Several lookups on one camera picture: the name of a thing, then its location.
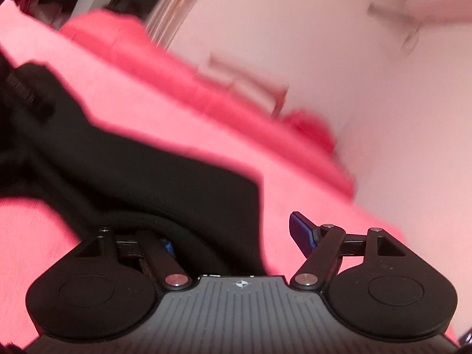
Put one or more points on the pink patterned curtain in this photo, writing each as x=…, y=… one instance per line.
x=173, y=11

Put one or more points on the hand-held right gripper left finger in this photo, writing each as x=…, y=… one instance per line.
x=156, y=256

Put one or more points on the black knit pants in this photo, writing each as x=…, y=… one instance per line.
x=147, y=180

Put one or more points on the folded red blanket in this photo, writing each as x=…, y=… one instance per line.
x=311, y=129

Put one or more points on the red bed sheet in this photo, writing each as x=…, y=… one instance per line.
x=221, y=110

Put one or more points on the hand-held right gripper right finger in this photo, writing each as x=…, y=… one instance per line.
x=302, y=234

